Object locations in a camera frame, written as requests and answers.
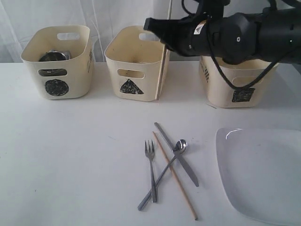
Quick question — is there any black cable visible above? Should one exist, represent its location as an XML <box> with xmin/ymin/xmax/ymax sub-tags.
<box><xmin>181</xmin><ymin>0</ymin><xmax>283</xmax><ymax>90</ymax></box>

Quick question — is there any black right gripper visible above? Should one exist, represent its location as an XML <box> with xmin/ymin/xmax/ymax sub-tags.
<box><xmin>143</xmin><ymin>13</ymin><xmax>261</xmax><ymax>64</ymax></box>

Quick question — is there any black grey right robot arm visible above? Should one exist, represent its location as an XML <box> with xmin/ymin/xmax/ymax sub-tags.
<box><xmin>143</xmin><ymin>0</ymin><xmax>301</xmax><ymax>65</ymax></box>

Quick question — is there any white square plate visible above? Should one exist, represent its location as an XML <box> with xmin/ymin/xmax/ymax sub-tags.
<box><xmin>215</xmin><ymin>128</ymin><xmax>301</xmax><ymax>226</ymax></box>

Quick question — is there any steel bowl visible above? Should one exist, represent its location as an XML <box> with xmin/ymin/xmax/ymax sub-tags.
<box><xmin>39</xmin><ymin>49</ymin><xmax>71</xmax><ymax>76</ymax></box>

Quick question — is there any cream bin with circle mark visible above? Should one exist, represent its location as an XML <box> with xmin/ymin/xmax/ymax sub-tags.
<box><xmin>21</xmin><ymin>25</ymin><xmax>94</xmax><ymax>100</ymax></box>

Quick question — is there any wooden chopstick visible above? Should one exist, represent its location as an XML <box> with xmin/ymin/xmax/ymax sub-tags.
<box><xmin>156</xmin><ymin>0</ymin><xmax>173</xmax><ymax>100</ymax></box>
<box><xmin>152</xmin><ymin>131</ymin><xmax>199</xmax><ymax>221</ymax></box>

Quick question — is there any cream bin with triangle mark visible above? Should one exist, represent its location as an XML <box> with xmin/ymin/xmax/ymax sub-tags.
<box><xmin>104</xmin><ymin>25</ymin><xmax>170</xmax><ymax>102</ymax></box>

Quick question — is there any steel long spoon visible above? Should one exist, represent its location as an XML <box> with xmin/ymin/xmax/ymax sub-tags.
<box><xmin>137</xmin><ymin>139</ymin><xmax>188</xmax><ymax>211</ymax></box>

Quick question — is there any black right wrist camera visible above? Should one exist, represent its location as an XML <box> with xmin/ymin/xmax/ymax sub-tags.
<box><xmin>195</xmin><ymin>0</ymin><xmax>230</xmax><ymax>21</ymax></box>

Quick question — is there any steel table knife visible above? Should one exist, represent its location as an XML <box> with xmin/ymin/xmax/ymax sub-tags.
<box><xmin>154</xmin><ymin>122</ymin><xmax>199</xmax><ymax>187</ymax></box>

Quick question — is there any cream bin with square mark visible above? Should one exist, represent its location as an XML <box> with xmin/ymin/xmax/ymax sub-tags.
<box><xmin>199</xmin><ymin>56</ymin><xmax>278</xmax><ymax>108</ymax></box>

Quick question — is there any steel fork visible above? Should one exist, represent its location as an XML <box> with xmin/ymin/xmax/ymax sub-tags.
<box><xmin>145</xmin><ymin>140</ymin><xmax>157</xmax><ymax>203</ymax></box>

